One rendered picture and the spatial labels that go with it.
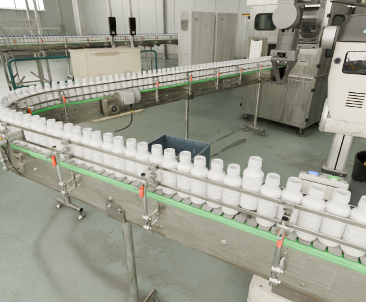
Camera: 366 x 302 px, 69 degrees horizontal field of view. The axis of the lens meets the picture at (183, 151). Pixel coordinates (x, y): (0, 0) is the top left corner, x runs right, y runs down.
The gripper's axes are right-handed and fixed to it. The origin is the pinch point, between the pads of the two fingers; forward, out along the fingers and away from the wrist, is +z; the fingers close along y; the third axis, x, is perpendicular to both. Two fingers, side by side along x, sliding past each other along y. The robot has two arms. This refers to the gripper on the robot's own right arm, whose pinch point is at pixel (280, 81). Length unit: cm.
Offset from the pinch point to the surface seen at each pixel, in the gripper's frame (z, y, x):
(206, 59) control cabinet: 52, -573, -277
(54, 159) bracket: 35, 25, -79
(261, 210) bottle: 34.4, 17.1, 3.2
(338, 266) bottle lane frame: 43, 20, 25
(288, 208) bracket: 29.5, 19.8, 10.4
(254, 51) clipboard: 16, -378, -106
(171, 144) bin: 50, -44, -65
